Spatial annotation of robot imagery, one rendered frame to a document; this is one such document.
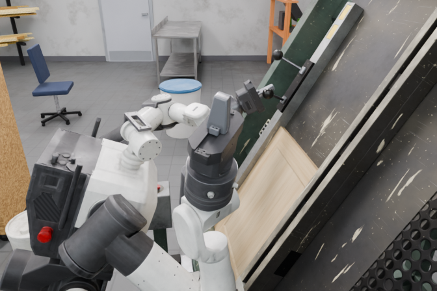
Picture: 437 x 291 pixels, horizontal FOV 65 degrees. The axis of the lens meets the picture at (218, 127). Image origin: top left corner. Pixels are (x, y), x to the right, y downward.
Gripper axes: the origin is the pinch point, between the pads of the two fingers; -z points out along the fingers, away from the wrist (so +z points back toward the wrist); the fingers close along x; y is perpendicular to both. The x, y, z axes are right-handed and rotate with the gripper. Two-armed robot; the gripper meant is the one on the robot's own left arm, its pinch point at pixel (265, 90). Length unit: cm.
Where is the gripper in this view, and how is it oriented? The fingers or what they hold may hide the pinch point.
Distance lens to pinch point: 117.6
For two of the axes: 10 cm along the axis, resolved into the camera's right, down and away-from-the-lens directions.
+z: -8.8, 4.7, 0.5
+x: 4.5, 7.8, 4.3
